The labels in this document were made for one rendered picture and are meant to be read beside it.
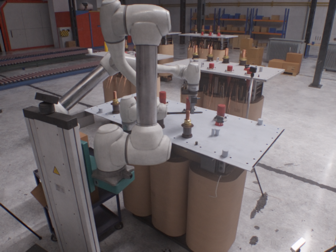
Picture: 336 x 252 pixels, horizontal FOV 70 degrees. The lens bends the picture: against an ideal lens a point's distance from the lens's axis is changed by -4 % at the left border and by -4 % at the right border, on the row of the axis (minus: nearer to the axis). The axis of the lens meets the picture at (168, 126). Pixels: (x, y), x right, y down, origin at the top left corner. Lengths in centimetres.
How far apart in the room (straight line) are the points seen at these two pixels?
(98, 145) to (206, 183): 101
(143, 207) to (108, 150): 162
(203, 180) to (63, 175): 105
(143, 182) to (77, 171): 136
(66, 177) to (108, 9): 85
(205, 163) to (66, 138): 110
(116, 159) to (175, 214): 133
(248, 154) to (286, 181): 237
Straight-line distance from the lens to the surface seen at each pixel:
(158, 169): 224
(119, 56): 129
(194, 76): 189
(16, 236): 336
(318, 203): 383
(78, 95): 176
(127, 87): 479
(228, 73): 327
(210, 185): 196
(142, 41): 114
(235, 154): 171
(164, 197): 237
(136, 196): 271
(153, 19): 114
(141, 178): 254
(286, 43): 1386
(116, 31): 120
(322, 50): 987
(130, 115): 149
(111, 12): 118
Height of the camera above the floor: 220
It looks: 24 degrees down
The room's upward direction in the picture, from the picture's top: straight up
